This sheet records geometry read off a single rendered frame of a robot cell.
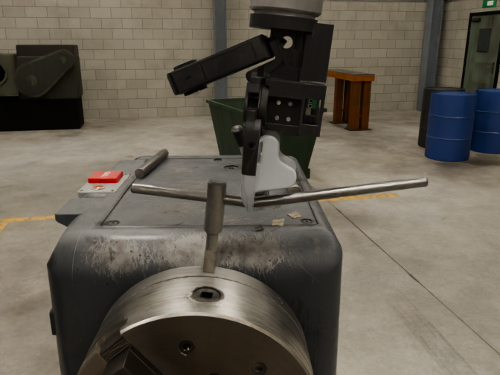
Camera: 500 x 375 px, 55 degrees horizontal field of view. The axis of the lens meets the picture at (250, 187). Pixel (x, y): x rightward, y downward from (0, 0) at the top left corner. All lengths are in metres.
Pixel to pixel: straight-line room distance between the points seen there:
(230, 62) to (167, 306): 0.29
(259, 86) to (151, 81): 9.97
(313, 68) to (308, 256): 0.32
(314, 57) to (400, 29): 11.31
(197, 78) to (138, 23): 9.92
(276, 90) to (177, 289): 0.28
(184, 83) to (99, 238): 0.33
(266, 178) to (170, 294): 0.20
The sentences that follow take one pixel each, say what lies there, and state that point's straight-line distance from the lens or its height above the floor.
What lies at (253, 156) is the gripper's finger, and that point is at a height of 1.42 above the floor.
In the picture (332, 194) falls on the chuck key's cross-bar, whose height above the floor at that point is 1.37.
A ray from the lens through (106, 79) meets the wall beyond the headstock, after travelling 10.48.
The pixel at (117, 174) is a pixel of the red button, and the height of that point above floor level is 1.27.
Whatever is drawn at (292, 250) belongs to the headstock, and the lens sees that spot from 0.72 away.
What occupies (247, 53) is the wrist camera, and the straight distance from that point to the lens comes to 0.50.
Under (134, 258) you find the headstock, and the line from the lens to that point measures 0.73.
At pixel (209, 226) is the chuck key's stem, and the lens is 0.56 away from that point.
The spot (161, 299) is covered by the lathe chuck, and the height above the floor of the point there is 1.23.
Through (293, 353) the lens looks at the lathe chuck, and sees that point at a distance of 0.60.
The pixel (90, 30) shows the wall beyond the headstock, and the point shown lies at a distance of 10.48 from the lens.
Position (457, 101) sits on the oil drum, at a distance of 6.80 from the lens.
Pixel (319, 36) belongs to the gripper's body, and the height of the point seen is 1.54.
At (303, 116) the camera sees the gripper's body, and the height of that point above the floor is 1.46.
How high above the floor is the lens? 1.53
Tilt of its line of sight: 17 degrees down
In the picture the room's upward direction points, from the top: straight up
